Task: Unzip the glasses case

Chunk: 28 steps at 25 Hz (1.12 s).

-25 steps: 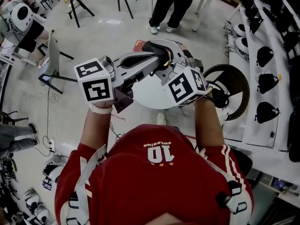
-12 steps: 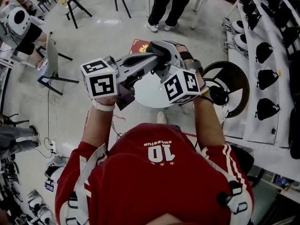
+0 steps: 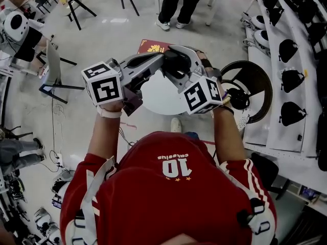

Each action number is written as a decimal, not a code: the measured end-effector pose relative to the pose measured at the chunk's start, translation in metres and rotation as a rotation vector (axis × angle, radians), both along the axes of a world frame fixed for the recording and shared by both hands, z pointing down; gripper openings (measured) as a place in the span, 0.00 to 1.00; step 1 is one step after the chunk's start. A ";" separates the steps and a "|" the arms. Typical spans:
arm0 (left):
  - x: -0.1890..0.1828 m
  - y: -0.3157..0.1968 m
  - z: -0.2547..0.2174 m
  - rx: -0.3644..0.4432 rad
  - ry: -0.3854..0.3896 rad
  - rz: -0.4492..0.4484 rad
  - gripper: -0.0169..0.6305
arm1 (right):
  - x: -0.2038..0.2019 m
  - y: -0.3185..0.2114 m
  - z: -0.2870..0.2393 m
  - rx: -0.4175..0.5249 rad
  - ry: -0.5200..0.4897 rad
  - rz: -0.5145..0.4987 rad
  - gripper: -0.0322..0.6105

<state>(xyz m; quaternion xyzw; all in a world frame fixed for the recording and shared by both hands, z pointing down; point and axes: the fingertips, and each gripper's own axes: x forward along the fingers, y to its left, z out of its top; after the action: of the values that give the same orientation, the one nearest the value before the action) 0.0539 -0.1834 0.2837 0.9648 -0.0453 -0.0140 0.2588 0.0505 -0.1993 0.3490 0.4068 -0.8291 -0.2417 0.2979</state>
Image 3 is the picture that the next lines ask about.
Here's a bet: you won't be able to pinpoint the person's left forearm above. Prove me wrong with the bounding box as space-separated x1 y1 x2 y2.
87 103 124 161

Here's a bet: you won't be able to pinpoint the black office chair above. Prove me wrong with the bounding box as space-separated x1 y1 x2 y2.
250 152 291 201

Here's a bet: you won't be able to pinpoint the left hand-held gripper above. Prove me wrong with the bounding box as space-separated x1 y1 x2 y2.
81 52 166 117

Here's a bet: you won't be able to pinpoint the white head-worn device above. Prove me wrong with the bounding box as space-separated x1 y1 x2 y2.
3 10 30 42

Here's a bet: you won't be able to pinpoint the black glasses case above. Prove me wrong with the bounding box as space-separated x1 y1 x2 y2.
162 50 193 79

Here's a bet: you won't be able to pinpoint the grey chair with black legs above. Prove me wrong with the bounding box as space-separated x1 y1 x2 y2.
38 39 85 105

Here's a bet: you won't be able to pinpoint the person's right hand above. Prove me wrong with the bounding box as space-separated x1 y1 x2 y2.
196 50 223 83

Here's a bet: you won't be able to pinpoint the person's right forearm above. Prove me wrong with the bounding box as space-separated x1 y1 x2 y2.
211 105 247 166

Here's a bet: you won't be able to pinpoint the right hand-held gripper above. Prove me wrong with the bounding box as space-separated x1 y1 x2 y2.
165 44 223 115

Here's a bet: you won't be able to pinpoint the black floor cable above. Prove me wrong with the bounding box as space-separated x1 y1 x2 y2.
48 95 66 174

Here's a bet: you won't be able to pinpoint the blue box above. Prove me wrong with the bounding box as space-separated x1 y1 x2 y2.
300 185 321 203

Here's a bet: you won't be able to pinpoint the white headset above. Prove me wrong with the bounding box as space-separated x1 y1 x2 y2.
33 207 61 243
51 171 76 209
252 29 271 50
249 14 268 31

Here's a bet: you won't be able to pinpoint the dark red gold-printed booklet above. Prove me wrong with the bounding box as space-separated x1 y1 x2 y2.
137 38 175 55

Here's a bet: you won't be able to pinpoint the person's white shoe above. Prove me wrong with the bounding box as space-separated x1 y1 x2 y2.
170 117 183 133

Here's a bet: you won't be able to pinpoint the white shelf rack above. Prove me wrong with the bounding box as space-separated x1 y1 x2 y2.
241 0 327 215

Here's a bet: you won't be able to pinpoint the red striped shirt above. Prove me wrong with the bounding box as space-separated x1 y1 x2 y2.
59 131 278 245

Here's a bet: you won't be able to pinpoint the black headphones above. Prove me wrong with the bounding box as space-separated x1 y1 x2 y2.
226 87 250 111

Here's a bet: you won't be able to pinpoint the white table leg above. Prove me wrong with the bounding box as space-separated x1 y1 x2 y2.
205 0 226 27

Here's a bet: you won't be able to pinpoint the pale pink wristband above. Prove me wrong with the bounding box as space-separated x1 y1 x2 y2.
98 106 123 119

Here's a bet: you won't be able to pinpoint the black bracelet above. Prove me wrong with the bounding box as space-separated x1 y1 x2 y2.
219 104 235 115

